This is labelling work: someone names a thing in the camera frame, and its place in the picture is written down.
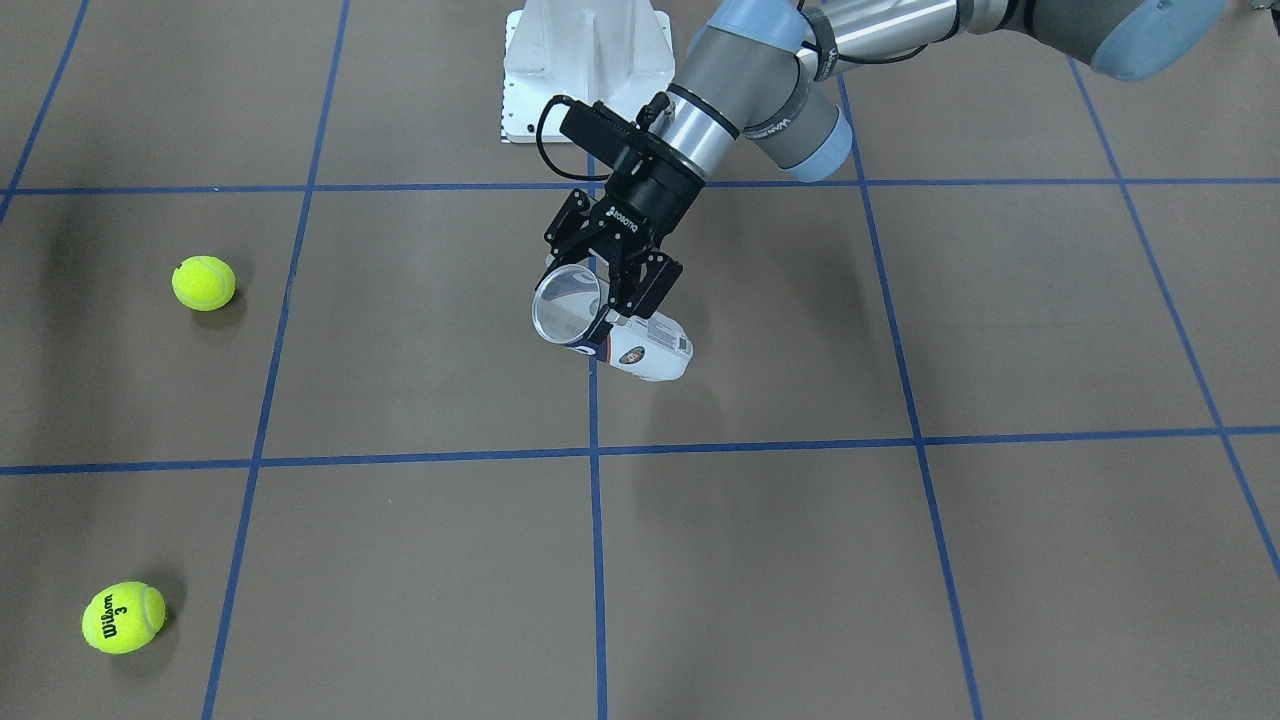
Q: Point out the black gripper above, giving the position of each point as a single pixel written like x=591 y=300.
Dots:
x=655 y=200

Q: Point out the clear tennis ball can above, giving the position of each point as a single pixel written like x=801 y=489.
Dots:
x=640 y=345

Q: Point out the plain yellow tennis ball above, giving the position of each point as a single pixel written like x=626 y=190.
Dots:
x=204 y=283

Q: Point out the tennis ball with Wilson logo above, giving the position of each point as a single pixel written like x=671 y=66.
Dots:
x=123 y=617

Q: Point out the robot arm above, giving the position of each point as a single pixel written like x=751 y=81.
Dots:
x=754 y=71

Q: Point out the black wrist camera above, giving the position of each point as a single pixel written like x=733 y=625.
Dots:
x=595 y=128

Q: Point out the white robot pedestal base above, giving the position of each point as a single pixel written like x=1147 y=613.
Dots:
x=616 y=52

